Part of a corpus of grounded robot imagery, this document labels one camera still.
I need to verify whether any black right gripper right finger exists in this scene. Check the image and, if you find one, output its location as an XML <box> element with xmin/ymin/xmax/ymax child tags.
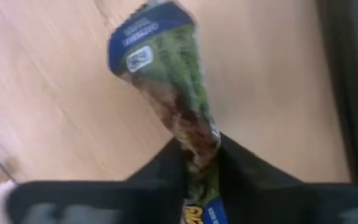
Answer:
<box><xmin>215</xmin><ymin>133</ymin><xmax>358</xmax><ymax>224</ymax></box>

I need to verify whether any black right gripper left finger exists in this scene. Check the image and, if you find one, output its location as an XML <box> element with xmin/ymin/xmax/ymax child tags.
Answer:
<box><xmin>4</xmin><ymin>136</ymin><xmax>190</xmax><ymax>224</ymax></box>

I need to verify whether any green granola bar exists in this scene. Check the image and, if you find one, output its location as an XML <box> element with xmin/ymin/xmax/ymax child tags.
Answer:
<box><xmin>107</xmin><ymin>0</ymin><xmax>229</xmax><ymax>224</ymax></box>

